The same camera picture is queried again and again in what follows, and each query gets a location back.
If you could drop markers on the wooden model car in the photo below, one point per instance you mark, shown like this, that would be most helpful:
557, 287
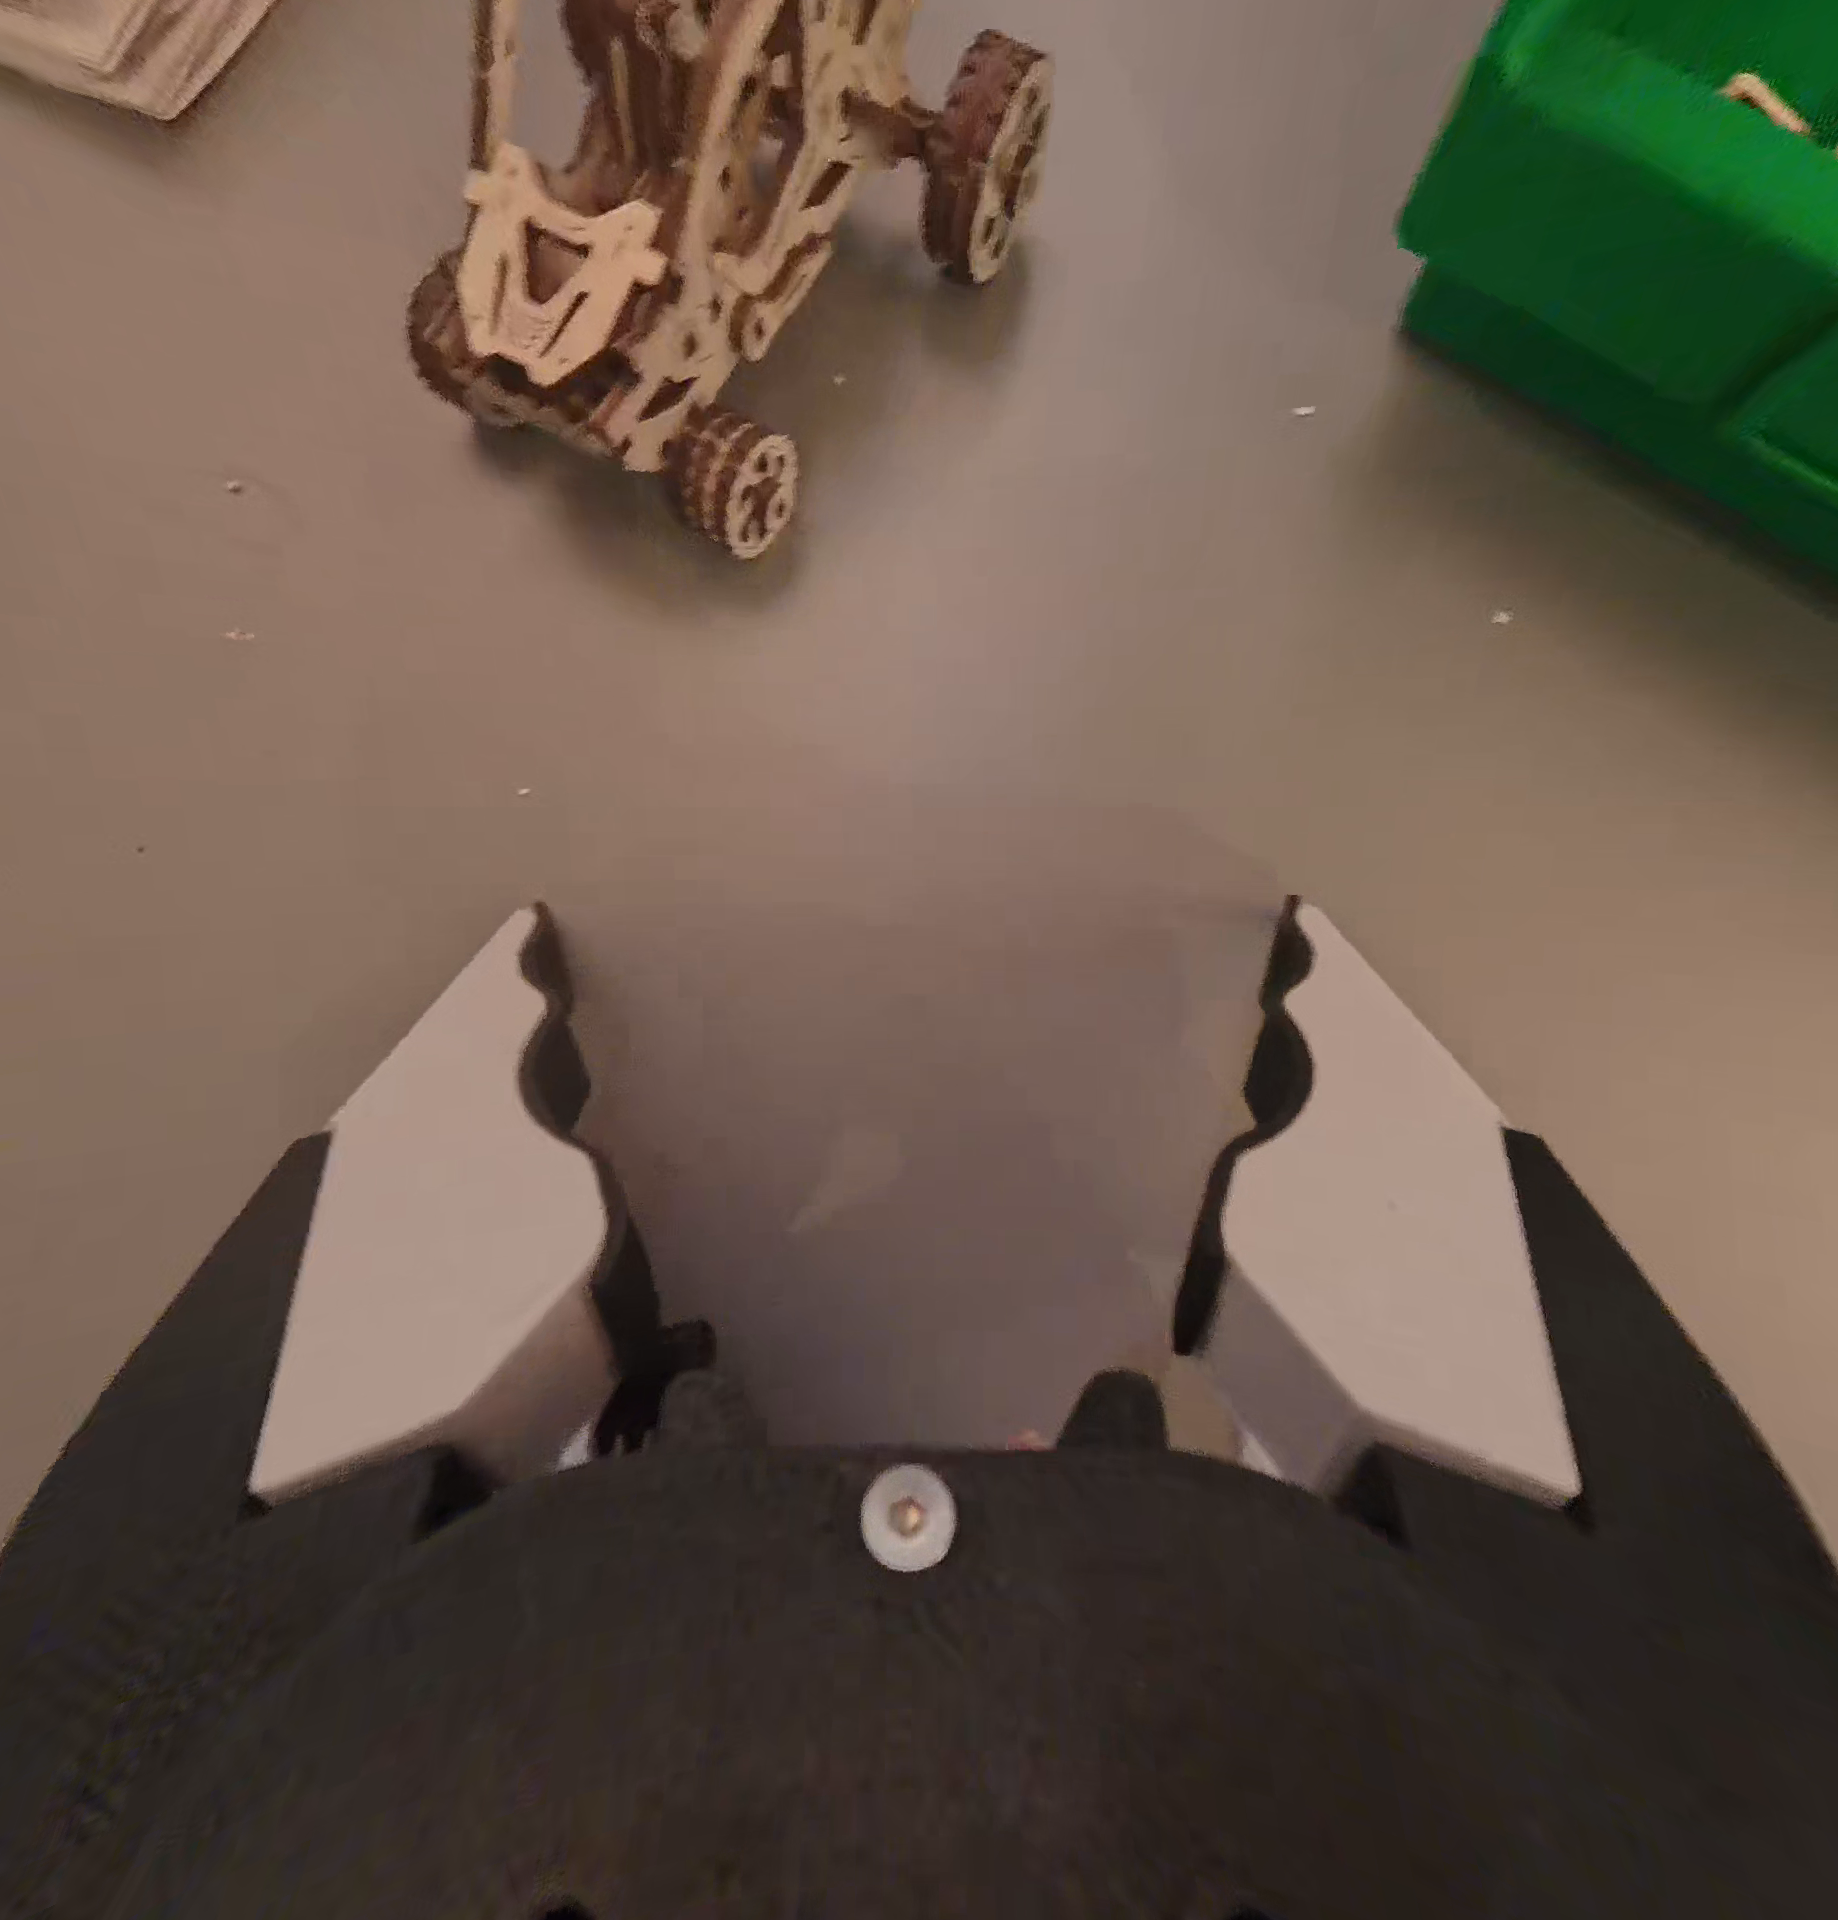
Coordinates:
665, 256

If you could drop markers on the wooden model piece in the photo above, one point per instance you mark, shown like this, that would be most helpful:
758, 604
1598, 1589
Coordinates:
1803, 112

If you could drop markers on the green plastic bin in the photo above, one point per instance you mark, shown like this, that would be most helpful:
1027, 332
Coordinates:
1640, 225

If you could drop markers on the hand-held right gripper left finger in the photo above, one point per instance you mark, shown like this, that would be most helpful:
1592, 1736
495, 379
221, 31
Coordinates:
439, 1215

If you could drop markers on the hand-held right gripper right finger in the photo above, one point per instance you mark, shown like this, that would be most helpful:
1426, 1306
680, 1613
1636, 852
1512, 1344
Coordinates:
1391, 1215

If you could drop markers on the clear plastic tray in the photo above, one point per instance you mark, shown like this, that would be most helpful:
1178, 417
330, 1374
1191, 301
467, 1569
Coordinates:
110, 45

